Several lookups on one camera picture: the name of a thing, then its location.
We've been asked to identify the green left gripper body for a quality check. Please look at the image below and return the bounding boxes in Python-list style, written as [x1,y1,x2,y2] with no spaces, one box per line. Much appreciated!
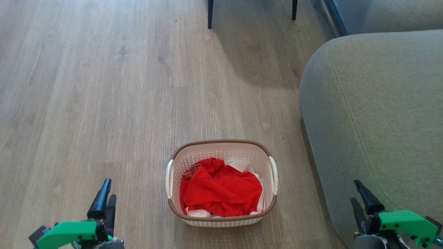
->
[29,220,113,249]

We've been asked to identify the white laundry basket brown rim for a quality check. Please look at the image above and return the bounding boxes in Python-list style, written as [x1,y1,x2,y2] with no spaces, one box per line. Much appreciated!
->
[165,139,279,228]

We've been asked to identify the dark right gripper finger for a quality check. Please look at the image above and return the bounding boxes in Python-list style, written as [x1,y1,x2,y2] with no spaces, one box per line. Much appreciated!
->
[350,197,369,235]
[354,180,385,215]

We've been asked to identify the grey sofa section blue base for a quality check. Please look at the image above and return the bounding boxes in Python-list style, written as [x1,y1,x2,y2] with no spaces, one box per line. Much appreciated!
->
[325,0,443,36]

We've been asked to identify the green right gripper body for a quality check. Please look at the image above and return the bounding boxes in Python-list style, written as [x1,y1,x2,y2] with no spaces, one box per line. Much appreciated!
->
[366,210,443,249]

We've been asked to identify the grey fabric sofa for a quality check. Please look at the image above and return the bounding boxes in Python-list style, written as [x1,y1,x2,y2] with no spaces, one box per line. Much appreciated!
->
[299,29,443,249]

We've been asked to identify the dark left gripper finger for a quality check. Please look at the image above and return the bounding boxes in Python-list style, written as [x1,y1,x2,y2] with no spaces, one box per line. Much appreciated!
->
[104,194,117,236]
[87,178,112,220]

